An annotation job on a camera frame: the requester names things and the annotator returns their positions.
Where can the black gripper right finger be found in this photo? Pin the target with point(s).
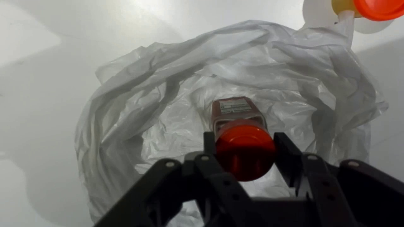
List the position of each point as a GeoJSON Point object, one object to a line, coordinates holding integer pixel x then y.
{"type": "Point", "coordinates": [354, 192]}

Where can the spice jar red lid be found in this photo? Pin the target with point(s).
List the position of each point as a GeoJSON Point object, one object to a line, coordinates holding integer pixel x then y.
{"type": "Point", "coordinates": [246, 151]}

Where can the white plastic bag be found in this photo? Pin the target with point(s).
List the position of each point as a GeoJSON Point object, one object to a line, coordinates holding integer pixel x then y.
{"type": "Point", "coordinates": [139, 95]}

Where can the yellow tub red lid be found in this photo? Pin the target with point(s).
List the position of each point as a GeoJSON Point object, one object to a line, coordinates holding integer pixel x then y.
{"type": "Point", "coordinates": [379, 7]}

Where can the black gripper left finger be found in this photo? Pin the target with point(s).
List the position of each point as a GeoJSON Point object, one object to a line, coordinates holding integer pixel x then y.
{"type": "Point", "coordinates": [177, 192]}

